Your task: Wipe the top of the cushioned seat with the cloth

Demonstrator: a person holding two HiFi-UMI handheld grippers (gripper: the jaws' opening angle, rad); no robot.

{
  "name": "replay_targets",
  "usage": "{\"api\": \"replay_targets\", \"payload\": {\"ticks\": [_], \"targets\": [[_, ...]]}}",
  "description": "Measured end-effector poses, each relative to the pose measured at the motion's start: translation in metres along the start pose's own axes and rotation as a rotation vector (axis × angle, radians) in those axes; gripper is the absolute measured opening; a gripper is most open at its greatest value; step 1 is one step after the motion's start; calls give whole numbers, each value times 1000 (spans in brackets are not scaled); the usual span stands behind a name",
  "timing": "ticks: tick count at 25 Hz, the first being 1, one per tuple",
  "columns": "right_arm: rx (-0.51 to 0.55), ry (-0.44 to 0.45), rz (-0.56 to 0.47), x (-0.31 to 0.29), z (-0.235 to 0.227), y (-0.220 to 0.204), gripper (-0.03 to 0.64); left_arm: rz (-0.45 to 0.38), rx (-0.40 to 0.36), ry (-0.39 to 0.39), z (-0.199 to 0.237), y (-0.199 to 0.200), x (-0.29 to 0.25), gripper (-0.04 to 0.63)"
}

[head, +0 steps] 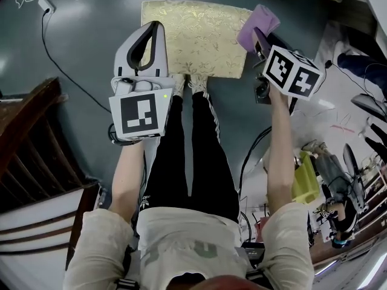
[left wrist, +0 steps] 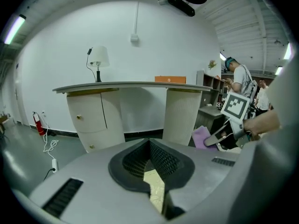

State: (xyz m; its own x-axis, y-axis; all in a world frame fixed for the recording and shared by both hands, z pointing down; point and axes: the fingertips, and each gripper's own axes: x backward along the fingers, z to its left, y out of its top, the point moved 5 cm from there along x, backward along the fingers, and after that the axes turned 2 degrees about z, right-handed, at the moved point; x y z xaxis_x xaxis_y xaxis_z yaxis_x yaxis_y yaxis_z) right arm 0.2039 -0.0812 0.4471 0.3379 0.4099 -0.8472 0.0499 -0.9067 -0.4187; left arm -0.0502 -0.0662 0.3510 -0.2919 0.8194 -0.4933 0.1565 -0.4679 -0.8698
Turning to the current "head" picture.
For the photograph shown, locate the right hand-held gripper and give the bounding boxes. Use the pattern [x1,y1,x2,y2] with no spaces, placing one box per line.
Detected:
[253,27,324,105]

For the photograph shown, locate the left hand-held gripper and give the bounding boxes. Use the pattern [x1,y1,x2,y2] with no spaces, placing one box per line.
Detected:
[108,21,175,142]

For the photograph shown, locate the purple cloth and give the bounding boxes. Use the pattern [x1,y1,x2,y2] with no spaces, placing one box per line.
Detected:
[236,4,281,54]

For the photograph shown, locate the cream upholstered stool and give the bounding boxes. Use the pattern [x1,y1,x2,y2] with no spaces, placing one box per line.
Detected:
[141,0,254,80]

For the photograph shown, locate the person's right forearm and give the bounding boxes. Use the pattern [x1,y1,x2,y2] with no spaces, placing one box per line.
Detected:
[265,89,304,216]

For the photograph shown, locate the person's left forearm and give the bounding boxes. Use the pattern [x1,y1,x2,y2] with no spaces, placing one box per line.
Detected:
[110,141,152,221]

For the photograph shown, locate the person's left white shoe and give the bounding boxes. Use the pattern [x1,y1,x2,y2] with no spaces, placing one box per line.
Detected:
[171,74,186,98]

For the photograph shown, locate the person's white shoe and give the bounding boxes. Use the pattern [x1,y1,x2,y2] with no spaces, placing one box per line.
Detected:
[171,74,186,98]
[187,74,210,96]

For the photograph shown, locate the dark teal floor mat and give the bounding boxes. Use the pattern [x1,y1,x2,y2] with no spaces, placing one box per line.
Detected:
[0,0,330,187]

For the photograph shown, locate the person's right white shoe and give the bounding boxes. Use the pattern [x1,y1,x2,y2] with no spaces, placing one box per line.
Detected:
[187,74,210,96]

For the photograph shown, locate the person's black striped trousers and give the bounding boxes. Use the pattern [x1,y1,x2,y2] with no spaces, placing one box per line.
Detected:
[140,91,241,224]

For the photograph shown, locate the white power strip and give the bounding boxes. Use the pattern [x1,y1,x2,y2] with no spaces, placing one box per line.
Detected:
[38,0,57,15]

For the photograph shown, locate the grey office chair base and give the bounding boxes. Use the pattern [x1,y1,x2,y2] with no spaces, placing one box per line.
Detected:
[350,94,387,122]

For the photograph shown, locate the dark wooden chair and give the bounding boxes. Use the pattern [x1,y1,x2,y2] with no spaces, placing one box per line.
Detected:
[0,77,102,272]

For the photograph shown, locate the yellow-green stool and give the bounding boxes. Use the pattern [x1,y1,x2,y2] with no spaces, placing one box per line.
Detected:
[291,151,322,204]

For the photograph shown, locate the person's cream shirt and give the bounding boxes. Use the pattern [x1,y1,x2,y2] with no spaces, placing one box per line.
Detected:
[63,201,315,290]

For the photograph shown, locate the black waist box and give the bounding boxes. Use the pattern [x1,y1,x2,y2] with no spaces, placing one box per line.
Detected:
[243,243,266,269]

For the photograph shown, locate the long black power cable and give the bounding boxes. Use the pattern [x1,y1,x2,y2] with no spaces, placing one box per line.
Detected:
[41,10,113,115]

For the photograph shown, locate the black wrist cable bundle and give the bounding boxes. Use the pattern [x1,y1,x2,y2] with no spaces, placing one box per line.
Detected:
[108,122,143,147]

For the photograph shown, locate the black left shoulder strap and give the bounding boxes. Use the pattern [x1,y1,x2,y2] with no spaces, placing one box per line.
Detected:
[115,245,140,290]

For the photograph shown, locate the black shoulder strap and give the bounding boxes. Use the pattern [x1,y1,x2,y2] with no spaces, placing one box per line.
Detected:
[115,245,140,290]
[246,267,267,284]

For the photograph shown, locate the black right shoulder strap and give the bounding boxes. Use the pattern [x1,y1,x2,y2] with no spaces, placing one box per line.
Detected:
[246,267,267,284]

